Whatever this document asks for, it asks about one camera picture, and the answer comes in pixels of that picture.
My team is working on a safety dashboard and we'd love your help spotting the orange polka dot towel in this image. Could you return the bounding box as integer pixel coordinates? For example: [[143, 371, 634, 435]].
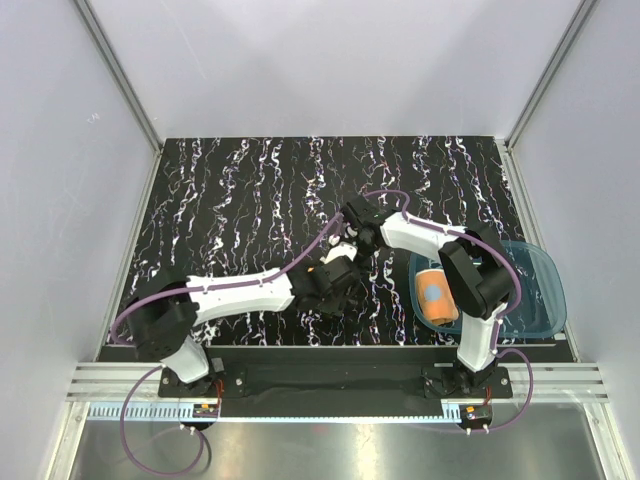
[[415, 269, 459, 326]]

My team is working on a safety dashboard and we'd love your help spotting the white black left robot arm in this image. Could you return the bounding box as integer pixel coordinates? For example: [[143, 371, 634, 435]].
[[124, 242, 361, 396]]

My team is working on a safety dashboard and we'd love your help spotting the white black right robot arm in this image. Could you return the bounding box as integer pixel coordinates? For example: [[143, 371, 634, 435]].
[[341, 196, 522, 397]]

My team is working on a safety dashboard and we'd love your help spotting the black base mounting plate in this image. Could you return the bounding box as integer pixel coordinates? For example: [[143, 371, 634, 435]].
[[159, 346, 513, 400]]

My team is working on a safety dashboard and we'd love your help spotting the blue translucent plastic tray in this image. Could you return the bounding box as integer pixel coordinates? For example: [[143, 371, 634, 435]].
[[409, 240, 567, 340]]

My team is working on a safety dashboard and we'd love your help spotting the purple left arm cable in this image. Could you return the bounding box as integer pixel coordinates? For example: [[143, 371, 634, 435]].
[[109, 212, 346, 476]]

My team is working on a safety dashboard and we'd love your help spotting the aluminium frame rail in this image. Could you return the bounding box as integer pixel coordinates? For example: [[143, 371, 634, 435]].
[[493, 363, 609, 404]]

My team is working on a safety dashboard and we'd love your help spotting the grey slotted cable duct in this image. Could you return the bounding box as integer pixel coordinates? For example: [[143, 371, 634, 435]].
[[87, 401, 220, 422]]

